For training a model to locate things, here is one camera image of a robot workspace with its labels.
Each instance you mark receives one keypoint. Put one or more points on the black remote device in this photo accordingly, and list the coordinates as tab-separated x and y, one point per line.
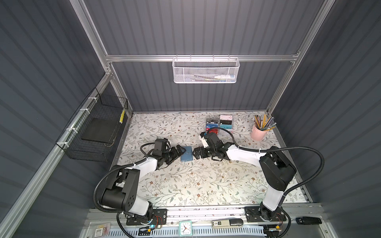
308	220

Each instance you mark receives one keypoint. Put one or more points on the clear acrylic card display stand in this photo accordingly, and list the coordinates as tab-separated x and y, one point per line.
213	122

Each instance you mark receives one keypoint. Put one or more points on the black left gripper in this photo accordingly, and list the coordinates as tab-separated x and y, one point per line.
177	154

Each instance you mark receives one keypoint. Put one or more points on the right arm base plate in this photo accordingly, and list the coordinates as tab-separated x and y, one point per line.
263	214

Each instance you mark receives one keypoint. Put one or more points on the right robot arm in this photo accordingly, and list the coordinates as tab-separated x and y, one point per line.
278	170

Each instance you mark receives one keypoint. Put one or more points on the black wire wall basket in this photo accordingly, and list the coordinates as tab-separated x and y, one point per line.
96	130

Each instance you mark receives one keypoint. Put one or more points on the markers in mesh basket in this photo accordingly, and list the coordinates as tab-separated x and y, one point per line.
216	78

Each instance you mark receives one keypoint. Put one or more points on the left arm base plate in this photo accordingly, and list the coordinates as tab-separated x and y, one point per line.
152	217

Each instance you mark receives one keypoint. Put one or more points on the blue leather card holder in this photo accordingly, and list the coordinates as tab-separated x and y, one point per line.
187	156

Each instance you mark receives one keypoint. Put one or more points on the white wire mesh basket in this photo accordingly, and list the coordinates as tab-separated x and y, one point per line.
184	69

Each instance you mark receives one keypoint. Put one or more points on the pink metal pencil bucket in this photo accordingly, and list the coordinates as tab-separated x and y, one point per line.
257	134

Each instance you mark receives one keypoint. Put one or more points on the small label packet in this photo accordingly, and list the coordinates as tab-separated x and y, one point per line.
102	230

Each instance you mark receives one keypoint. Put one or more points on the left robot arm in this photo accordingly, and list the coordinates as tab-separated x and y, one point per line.
117	191

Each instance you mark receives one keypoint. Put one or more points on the grey black handheld device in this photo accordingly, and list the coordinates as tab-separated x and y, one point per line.
227	223

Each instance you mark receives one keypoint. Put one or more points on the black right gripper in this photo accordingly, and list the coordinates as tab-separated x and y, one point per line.
201	148

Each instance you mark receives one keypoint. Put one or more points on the pink VIP card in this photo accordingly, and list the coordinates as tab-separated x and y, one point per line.
226	117

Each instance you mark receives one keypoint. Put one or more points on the small white desk clock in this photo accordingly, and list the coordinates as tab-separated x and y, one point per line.
185	228

